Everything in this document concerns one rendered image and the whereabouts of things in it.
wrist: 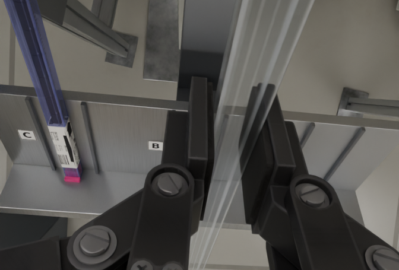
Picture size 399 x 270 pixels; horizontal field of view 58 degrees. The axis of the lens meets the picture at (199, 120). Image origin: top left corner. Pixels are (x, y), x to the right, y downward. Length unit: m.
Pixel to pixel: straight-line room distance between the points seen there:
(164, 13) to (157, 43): 0.09
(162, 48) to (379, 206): 0.83
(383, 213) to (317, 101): 0.42
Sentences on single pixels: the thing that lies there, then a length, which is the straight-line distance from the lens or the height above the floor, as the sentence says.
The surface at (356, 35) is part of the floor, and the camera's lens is 1.20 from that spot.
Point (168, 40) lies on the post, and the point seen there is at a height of 0.01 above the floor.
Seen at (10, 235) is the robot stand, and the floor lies 0.21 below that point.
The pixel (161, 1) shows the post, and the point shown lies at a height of 0.01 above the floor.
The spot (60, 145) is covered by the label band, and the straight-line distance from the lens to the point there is 0.32.
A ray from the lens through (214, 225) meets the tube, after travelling 0.17.
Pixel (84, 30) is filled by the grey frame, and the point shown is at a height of 0.48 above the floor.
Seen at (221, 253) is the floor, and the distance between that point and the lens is 1.19.
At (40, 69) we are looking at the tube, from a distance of 0.26.
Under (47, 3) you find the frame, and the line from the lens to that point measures 0.45.
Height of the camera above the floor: 1.07
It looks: 84 degrees down
